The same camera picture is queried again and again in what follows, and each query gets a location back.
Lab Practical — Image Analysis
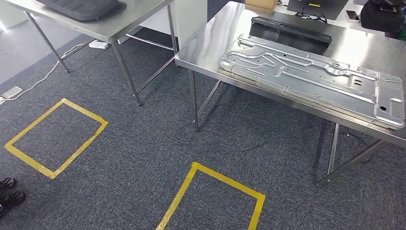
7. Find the black plastic plate bracket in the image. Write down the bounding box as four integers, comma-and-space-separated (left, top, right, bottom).
250, 16, 333, 46

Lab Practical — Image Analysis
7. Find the stainless steel workbench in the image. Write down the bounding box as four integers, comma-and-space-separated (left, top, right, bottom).
174, 0, 406, 188

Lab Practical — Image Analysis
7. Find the white table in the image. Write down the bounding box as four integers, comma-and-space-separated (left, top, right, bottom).
274, 0, 406, 39
117, 0, 208, 51

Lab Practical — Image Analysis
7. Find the stamped sheet metal panel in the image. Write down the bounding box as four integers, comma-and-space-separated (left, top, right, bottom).
218, 34, 406, 130

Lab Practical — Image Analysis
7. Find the stainless steel table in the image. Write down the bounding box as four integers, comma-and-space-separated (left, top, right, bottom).
4, 0, 178, 107

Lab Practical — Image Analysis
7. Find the cardboard box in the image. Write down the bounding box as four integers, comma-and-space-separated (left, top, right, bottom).
245, 0, 279, 11

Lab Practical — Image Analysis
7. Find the white power adapter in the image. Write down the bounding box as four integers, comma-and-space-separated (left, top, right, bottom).
88, 40, 110, 49

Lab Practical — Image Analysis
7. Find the black moulded plastic panel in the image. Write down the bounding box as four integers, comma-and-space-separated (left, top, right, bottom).
36, 0, 127, 22

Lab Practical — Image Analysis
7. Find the dark grey laptop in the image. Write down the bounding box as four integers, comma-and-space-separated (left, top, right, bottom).
287, 0, 350, 21

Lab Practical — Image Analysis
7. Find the white floor socket box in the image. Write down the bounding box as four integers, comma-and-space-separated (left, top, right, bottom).
0, 85, 23, 102

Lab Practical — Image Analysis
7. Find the black carry bag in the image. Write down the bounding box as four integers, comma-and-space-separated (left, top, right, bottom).
361, 0, 406, 34

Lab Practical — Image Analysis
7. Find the thin black floor cable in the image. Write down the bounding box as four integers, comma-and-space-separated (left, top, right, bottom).
242, 135, 270, 153

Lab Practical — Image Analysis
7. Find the black coiled cable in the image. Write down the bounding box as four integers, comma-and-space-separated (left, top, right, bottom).
295, 5, 328, 24

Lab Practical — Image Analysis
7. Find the white cable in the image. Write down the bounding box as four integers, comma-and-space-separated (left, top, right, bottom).
0, 41, 96, 104

